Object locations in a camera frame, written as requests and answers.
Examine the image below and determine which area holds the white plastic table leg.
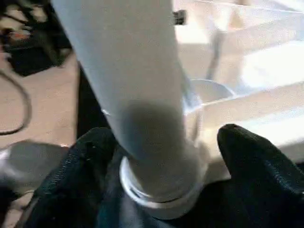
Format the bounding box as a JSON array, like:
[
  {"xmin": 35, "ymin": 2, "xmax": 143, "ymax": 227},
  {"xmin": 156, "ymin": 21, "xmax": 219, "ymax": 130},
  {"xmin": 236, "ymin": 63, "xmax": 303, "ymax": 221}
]
[{"xmin": 50, "ymin": 0, "xmax": 209, "ymax": 220}]

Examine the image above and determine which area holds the white plastic table top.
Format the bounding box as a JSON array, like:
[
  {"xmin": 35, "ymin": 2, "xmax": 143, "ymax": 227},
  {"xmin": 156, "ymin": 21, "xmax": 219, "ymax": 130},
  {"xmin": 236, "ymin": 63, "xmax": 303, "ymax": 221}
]
[{"xmin": 172, "ymin": 0, "xmax": 304, "ymax": 183}]

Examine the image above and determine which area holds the black floor cable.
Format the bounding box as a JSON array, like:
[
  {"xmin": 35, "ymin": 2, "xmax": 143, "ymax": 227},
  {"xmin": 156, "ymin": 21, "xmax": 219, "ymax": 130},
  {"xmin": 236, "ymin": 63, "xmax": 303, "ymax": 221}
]
[{"xmin": 0, "ymin": 70, "xmax": 33, "ymax": 136}]

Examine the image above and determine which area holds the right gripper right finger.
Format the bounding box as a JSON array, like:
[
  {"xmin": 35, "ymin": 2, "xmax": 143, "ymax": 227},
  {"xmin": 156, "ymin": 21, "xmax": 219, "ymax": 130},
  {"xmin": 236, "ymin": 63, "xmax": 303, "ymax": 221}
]
[{"xmin": 217, "ymin": 123, "xmax": 304, "ymax": 228}]

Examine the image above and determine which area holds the black box orange label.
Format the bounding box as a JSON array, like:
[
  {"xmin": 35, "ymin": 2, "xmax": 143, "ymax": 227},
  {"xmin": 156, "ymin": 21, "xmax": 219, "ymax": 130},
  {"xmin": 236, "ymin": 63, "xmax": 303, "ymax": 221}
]
[{"xmin": 0, "ymin": 26, "xmax": 65, "ymax": 77}]

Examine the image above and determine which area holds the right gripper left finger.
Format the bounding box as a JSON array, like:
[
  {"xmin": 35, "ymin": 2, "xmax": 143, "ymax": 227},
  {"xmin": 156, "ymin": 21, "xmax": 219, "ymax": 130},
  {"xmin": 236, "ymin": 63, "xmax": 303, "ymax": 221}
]
[{"xmin": 23, "ymin": 126, "xmax": 125, "ymax": 228}]

